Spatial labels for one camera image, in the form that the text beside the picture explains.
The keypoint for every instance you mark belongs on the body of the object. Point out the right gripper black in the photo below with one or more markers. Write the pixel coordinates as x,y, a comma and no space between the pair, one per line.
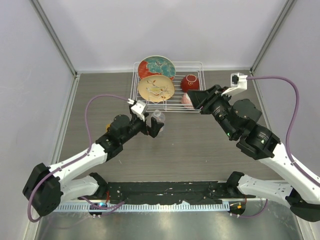
203,100

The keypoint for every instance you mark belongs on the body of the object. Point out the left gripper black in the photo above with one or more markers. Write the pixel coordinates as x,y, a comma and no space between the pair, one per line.
153,130

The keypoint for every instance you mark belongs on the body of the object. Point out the clear plastic water bottle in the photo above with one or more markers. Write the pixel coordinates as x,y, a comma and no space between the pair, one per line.
159,116

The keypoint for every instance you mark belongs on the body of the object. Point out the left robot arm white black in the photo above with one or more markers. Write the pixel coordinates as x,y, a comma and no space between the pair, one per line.
49,186

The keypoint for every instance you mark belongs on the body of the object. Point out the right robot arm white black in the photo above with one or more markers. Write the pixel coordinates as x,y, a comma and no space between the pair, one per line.
239,121

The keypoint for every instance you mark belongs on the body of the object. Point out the pink patterned bowl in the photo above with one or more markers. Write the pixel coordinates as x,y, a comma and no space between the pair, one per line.
186,101

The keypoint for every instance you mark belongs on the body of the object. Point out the red bowl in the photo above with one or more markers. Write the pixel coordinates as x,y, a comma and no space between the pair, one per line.
190,82

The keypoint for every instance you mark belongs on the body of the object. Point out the beige bird plate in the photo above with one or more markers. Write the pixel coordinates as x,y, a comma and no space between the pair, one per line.
156,88

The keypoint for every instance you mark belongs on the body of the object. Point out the red teal floral plate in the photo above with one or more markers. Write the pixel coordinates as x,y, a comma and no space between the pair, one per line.
156,65

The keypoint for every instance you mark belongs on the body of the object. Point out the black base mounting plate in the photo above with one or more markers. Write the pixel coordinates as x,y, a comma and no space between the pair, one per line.
168,193

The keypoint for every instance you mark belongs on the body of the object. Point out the white wire dish rack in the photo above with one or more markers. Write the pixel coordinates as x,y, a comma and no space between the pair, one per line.
174,105

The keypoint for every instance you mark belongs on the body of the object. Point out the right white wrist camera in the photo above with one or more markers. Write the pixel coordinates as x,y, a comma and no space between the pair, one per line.
238,84

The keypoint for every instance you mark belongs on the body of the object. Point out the white slotted cable duct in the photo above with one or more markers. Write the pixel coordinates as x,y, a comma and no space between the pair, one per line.
82,206

